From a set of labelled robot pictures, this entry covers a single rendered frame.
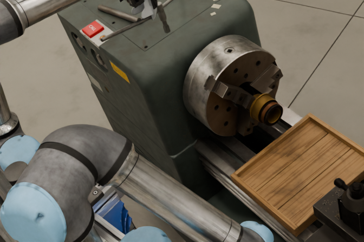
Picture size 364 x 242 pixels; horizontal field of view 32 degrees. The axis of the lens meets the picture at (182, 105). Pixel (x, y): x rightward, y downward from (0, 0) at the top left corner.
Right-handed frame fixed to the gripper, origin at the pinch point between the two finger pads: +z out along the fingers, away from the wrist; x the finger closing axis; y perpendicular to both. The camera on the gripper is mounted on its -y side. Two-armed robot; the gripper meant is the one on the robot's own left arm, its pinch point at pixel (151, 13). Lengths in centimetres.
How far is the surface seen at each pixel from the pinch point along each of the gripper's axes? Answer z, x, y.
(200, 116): 29.1, 19.2, 8.0
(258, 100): 25.7, 33.8, -4.4
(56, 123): 138, -145, -5
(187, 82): 20.8, 12.4, 3.9
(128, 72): 14.1, -2.3, 14.6
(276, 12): 136, -86, -146
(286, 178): 49, 46, 2
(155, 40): 12.3, -3.1, 0.0
